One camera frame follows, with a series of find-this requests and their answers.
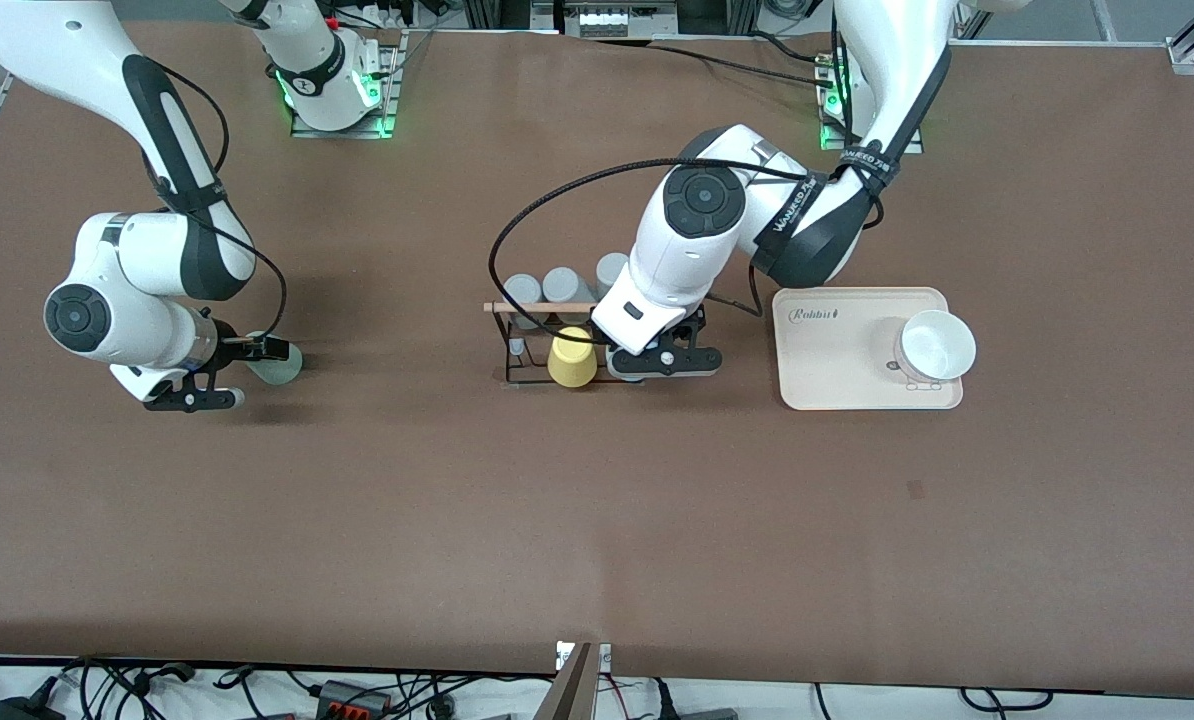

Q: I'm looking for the pale green cup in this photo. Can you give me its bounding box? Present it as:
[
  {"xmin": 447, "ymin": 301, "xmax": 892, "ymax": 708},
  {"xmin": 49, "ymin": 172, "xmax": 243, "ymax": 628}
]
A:
[{"xmin": 247, "ymin": 340, "xmax": 304, "ymax": 387}]

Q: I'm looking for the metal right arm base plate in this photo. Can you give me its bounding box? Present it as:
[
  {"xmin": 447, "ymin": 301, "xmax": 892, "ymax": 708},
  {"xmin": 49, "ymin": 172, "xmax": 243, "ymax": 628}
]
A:
[{"xmin": 290, "ymin": 30, "xmax": 403, "ymax": 139}]

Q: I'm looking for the yellow cup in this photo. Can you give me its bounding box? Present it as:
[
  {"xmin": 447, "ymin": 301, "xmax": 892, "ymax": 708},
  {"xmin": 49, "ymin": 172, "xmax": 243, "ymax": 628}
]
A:
[{"xmin": 547, "ymin": 327, "xmax": 598, "ymax": 388}]

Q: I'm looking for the black wire cup rack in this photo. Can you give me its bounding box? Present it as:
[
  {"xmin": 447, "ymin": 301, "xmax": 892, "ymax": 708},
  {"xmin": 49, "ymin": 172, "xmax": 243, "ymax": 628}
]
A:
[{"xmin": 484, "ymin": 300, "xmax": 648, "ymax": 389}]

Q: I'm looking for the wooden camera post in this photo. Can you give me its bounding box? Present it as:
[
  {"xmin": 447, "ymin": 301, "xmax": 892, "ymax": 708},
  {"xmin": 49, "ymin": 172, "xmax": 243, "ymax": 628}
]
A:
[{"xmin": 535, "ymin": 642, "xmax": 598, "ymax": 720}]

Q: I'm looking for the black table cable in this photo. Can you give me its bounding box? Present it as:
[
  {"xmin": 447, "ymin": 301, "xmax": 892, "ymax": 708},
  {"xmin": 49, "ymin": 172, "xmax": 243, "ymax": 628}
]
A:
[{"xmin": 587, "ymin": 35, "xmax": 838, "ymax": 89}]

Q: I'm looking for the white bowl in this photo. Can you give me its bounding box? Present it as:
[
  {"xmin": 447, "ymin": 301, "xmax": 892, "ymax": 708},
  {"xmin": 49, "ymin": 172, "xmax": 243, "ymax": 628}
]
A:
[{"xmin": 894, "ymin": 309, "xmax": 978, "ymax": 386}]

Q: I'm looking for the white post bracket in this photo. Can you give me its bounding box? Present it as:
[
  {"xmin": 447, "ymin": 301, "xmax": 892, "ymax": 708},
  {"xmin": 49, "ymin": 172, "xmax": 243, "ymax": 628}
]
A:
[{"xmin": 555, "ymin": 642, "xmax": 613, "ymax": 673}]

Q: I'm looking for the white power strip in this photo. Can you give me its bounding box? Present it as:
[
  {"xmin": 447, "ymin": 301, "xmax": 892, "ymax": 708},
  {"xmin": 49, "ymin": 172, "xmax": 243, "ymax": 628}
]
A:
[{"xmin": 577, "ymin": 8, "xmax": 658, "ymax": 36}]

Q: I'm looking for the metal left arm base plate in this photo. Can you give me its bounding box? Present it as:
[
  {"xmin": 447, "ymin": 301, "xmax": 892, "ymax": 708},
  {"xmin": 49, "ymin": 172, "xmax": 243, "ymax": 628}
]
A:
[{"xmin": 819, "ymin": 50, "xmax": 925, "ymax": 154}]

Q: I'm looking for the beige rectangular tray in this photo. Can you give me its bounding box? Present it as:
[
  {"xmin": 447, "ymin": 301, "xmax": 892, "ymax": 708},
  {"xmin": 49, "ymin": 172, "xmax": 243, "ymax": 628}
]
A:
[{"xmin": 772, "ymin": 287, "xmax": 964, "ymax": 412}]

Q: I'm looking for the black orange connector block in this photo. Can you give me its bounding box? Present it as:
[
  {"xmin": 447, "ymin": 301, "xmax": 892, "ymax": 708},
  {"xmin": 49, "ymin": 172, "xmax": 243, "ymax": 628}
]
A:
[{"xmin": 315, "ymin": 680, "xmax": 393, "ymax": 719}]

